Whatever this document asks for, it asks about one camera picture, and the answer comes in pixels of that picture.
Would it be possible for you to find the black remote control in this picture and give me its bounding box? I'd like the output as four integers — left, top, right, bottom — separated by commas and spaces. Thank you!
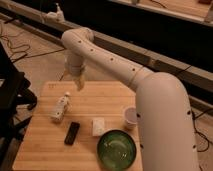
64, 122, 80, 145

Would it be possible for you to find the long metal rail beam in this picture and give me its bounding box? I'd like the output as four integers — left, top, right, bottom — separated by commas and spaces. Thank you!
0, 0, 213, 92

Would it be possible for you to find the black floor cable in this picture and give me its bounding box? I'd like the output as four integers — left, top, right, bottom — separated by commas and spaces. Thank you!
191, 107, 213, 154

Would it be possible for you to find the white object on rail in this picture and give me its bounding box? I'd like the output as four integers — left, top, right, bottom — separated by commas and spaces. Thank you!
46, 4, 65, 23

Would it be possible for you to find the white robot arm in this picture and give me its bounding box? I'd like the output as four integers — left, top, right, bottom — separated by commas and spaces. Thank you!
61, 27, 200, 171

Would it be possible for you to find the green ceramic bowl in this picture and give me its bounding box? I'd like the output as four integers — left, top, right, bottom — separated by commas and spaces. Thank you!
97, 130, 137, 171

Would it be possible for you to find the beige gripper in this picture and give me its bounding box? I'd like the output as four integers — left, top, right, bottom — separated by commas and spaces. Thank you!
64, 67, 85, 91

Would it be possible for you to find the translucent plastic cup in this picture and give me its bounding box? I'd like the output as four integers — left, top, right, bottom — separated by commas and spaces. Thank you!
123, 107, 137, 130

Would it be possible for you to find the white sponge block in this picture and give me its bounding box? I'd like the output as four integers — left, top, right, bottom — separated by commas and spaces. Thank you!
92, 118, 105, 136

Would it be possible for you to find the white plastic bottle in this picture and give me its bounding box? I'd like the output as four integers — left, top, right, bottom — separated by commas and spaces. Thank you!
51, 92, 70, 123

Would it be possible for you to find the black office chair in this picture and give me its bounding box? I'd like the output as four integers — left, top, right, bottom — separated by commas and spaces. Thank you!
0, 43, 37, 165

